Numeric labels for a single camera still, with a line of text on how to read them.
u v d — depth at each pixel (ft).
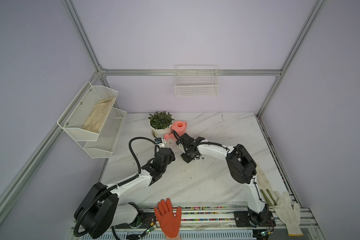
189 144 2.46
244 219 2.41
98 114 2.63
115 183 1.58
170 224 2.35
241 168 1.77
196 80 3.12
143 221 2.39
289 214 2.49
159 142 2.45
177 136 2.70
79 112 2.41
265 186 2.79
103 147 2.53
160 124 3.02
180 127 3.23
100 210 1.34
